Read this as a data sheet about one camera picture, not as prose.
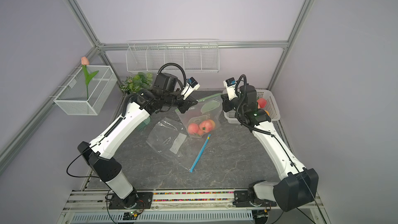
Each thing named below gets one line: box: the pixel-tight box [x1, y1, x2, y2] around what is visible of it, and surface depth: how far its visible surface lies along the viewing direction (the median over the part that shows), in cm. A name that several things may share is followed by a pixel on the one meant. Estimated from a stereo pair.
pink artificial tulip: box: [80, 56, 99, 102], surface depth 82 cm
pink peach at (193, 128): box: [188, 122, 199, 135], surface depth 88 cm
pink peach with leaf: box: [199, 120, 212, 133], surface depth 89 cm
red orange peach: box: [206, 119, 216, 133], surface depth 91 cm
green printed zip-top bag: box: [175, 93, 223, 138], surface depth 88 cm
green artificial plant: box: [119, 72, 154, 93], surface depth 91 cm
